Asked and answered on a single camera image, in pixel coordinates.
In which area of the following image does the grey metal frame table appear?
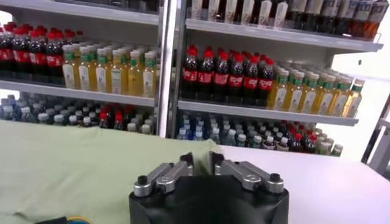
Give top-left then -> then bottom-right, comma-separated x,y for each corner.
367,117 -> 390,174

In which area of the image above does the small cola bottle red cap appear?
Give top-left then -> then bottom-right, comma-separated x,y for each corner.
113,112 -> 124,131
99,111 -> 110,128

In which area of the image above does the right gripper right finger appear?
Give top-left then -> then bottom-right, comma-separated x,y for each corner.
209,151 -> 285,195

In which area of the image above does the dark bottle beige label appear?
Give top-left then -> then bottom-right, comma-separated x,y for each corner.
304,0 -> 320,32
289,0 -> 306,30

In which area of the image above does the white metal shelf rack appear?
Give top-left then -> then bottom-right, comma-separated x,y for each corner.
166,0 -> 385,144
0,0 -> 171,138

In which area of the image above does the yellow juice bottle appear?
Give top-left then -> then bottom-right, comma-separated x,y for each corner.
330,77 -> 351,117
62,44 -> 80,89
142,52 -> 158,98
300,72 -> 320,114
283,71 -> 305,113
127,50 -> 144,96
95,47 -> 112,93
268,69 -> 289,110
78,46 -> 97,91
342,79 -> 366,119
110,49 -> 128,94
316,75 -> 336,116

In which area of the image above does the black diagonal window bar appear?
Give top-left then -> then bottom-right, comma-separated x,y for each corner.
361,94 -> 390,165

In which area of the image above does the green polo shirt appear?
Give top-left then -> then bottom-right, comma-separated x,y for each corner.
0,120 -> 223,224

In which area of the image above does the blue water bottle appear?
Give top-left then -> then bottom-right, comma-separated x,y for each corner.
193,124 -> 204,141
177,126 -> 189,141

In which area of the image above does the dark bottle green cap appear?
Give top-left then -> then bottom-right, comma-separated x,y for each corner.
258,0 -> 273,27
274,0 -> 289,29
208,0 -> 221,23
224,0 -> 238,24
240,0 -> 255,26
191,0 -> 204,22

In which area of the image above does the reddish tea bottle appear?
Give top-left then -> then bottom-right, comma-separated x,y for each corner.
364,0 -> 389,40

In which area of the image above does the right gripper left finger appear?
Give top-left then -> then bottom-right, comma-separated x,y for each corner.
133,152 -> 195,198

